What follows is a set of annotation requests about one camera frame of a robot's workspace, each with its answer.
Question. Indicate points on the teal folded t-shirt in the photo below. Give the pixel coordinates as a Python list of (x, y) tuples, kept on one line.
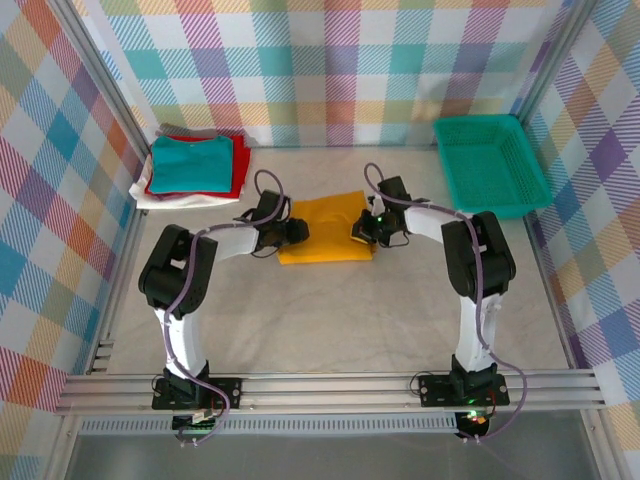
[(190, 165)]

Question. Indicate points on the stack of folded shirts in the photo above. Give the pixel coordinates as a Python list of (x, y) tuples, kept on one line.
[(242, 165)]

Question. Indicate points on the teal plastic mesh basket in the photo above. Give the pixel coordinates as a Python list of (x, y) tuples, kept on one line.
[(495, 165)]

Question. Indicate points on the white folded t-shirt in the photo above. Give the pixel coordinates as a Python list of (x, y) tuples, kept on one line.
[(170, 202)]

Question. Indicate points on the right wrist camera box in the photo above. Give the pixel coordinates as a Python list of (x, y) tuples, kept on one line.
[(393, 188)]

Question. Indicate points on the yellow printed t-shirt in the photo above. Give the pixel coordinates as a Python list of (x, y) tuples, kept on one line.
[(325, 235)]

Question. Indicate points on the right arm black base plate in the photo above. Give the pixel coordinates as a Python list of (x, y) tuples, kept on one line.
[(435, 390)]

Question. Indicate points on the aluminium frame post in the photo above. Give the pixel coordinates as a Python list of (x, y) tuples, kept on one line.
[(100, 65), (550, 55)]

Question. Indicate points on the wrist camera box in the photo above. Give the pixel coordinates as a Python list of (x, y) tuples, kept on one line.
[(272, 205), (393, 188)]

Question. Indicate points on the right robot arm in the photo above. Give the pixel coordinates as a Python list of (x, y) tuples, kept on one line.
[(495, 260)]

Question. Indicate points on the small black electronics board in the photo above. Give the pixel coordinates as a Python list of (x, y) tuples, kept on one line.
[(185, 424), (475, 425)]

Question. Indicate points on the grey folded t-shirt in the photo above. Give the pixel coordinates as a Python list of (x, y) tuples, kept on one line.
[(190, 130)]

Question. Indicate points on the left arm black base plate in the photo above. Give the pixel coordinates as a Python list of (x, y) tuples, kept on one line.
[(230, 390)]

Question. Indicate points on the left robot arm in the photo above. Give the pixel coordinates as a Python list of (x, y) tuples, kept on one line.
[(175, 270)]

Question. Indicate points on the aluminium mounting rail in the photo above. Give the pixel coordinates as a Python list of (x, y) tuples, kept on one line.
[(325, 390)]

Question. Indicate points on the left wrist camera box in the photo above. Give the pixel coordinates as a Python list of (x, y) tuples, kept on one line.
[(272, 205)]

